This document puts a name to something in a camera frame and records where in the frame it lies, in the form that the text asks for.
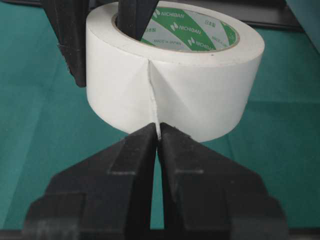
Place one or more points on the green mat on table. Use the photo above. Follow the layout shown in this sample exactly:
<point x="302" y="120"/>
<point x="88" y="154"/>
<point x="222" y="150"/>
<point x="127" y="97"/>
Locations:
<point x="47" y="125"/>

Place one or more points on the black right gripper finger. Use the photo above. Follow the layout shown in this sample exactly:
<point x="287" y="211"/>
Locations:
<point x="104" y="197"/>
<point x="207" y="196"/>
<point x="68" y="20"/>

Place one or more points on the black right gripper finger with teal pad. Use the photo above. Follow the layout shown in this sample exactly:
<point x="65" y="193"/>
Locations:
<point x="134" y="15"/>

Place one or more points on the white duct tape roll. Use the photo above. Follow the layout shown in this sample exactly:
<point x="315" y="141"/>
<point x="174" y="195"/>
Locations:
<point x="193" y="69"/>

